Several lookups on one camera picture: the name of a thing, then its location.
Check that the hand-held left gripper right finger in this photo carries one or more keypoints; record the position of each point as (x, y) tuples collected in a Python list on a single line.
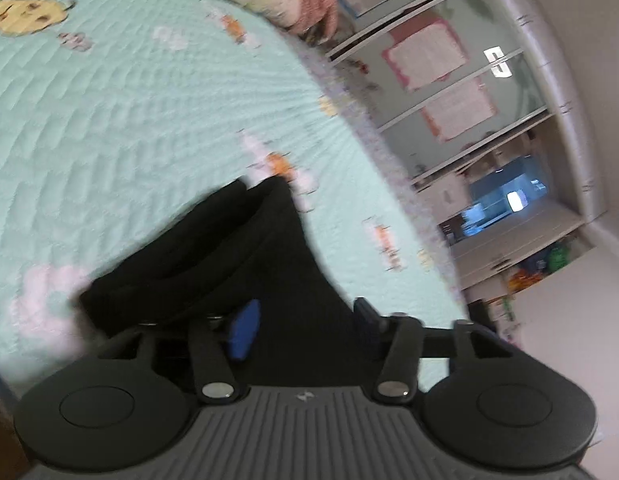
[(364, 320)]

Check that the green bag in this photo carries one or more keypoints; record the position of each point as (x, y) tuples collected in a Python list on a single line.
[(559, 257)]

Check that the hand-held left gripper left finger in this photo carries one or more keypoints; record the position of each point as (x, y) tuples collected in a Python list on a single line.
[(244, 330)]

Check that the white corner shelf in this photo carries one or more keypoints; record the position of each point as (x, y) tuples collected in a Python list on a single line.
[(499, 155)]

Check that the white door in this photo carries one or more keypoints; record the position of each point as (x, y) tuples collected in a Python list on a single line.
[(514, 245)]

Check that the floral bed sheet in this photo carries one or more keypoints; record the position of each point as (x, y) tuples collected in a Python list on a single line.
[(369, 135)]

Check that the pile of snack packets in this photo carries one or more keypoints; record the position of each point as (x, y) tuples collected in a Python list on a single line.
[(527, 275)]

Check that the black pants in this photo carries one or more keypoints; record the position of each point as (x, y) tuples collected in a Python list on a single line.
[(229, 250)]

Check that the white drawer cabinet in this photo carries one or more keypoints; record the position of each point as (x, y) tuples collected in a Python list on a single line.
[(444, 192)]

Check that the sliding door wardrobe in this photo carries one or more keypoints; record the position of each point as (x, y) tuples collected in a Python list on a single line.
[(469, 10)]

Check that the pink bordered notice poster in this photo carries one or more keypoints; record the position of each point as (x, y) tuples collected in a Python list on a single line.
[(424, 52)]

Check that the orange bordered notice poster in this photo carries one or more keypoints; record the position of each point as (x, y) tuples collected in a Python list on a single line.
[(459, 110)]

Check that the bed with bee quilt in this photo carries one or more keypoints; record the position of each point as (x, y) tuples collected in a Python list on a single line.
[(114, 110)]

